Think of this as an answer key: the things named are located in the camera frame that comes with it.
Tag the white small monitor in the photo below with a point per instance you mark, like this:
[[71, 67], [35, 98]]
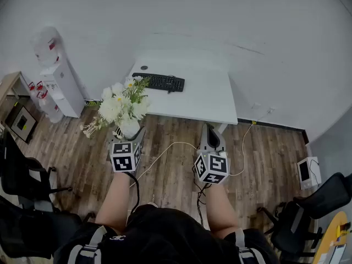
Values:
[[303, 172]]

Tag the wooden cabinet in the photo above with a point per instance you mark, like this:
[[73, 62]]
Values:
[[12, 82]]

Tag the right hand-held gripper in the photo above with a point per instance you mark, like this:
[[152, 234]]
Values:
[[213, 168]]

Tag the small clear water jug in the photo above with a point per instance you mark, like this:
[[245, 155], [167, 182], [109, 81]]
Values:
[[40, 85], [31, 89]]

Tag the white flowers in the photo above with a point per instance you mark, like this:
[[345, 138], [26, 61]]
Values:
[[116, 109]]

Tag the black mesh office chair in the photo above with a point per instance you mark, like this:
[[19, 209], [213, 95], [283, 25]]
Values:
[[316, 202]]

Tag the white water dispenser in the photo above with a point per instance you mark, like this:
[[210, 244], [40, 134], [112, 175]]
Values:
[[66, 92]]

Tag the clear dispenser water bottle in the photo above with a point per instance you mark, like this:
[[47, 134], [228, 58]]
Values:
[[46, 47]]

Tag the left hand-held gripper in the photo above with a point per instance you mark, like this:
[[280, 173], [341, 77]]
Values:
[[125, 158]]

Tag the round yellow wooden table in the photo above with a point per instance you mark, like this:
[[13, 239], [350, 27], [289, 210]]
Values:
[[328, 238]]

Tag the person's left forearm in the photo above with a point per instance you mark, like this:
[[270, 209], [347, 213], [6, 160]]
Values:
[[115, 202]]

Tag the white table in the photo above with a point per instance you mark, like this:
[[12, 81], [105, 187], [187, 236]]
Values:
[[203, 100]]

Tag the large clear water jug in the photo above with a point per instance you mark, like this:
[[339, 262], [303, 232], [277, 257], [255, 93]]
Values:
[[50, 110]]

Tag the black framed box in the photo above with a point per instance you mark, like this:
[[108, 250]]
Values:
[[20, 124]]

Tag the person's black clothing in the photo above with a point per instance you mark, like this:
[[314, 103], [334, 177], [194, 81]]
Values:
[[165, 238]]

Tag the black keyboard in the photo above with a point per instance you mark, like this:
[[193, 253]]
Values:
[[162, 82]]

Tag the yellow black striped tape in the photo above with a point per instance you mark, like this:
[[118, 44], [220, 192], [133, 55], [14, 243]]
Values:
[[92, 103]]

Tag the person's right forearm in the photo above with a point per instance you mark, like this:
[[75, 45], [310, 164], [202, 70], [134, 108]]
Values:
[[221, 210]]

